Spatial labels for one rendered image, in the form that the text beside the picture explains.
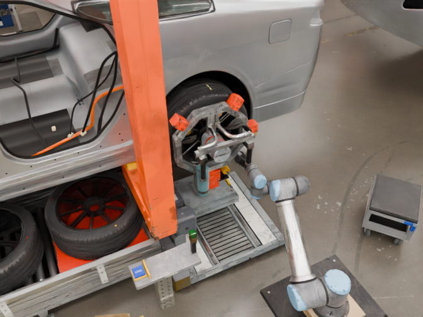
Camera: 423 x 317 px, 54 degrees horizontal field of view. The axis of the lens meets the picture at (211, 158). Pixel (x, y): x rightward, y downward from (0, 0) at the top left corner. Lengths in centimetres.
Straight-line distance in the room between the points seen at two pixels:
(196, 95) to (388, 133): 247
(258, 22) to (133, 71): 111
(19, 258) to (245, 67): 189
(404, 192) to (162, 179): 197
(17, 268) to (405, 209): 271
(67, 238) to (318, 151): 247
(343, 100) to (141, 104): 331
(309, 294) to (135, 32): 163
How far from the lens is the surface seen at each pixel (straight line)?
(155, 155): 223
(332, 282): 252
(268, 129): 438
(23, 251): 294
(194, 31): 258
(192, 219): 302
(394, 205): 343
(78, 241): 289
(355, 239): 356
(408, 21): 455
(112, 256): 289
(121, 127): 275
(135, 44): 186
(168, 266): 272
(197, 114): 268
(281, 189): 244
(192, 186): 342
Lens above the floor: 272
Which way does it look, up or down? 43 degrees down
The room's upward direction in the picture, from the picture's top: straight up
